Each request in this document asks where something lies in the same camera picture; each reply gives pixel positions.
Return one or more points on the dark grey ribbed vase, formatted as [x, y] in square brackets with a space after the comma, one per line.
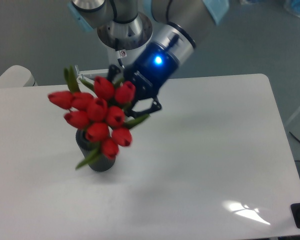
[93, 157]

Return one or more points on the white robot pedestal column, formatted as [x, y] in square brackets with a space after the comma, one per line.
[122, 58]

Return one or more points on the white metal base frame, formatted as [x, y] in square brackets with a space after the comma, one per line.
[89, 75]

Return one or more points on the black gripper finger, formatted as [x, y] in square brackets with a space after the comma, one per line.
[115, 74]
[142, 107]

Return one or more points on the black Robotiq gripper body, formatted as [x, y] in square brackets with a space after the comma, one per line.
[150, 71]

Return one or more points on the white chair back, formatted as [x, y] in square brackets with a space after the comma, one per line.
[17, 76]

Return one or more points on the clear bag blue contents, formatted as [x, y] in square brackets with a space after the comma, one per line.
[293, 7]

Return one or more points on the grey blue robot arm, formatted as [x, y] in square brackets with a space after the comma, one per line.
[176, 25]

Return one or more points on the red tulip bouquet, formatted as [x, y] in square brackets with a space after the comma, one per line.
[98, 109]

